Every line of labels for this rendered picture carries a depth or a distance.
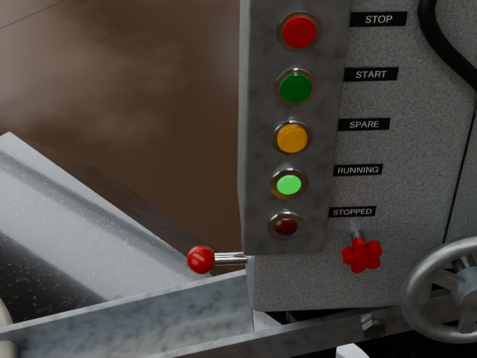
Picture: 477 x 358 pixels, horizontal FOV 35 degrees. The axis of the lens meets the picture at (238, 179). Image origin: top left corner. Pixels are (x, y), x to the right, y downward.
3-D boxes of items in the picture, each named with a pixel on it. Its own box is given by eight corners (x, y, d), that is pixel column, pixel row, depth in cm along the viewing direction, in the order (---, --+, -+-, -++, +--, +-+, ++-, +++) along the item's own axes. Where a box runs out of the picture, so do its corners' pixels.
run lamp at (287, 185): (299, 188, 71) (301, 167, 69) (302, 197, 69) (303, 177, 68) (274, 189, 70) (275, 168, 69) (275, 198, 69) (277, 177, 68)
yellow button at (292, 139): (304, 146, 67) (306, 121, 66) (306, 153, 66) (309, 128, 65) (275, 147, 67) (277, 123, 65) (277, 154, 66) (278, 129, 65)
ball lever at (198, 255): (255, 258, 85) (255, 236, 83) (258, 278, 82) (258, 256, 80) (187, 260, 84) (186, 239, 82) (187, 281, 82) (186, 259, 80)
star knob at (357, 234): (370, 244, 78) (375, 215, 75) (379, 274, 74) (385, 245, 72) (334, 246, 78) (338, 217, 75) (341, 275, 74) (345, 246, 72)
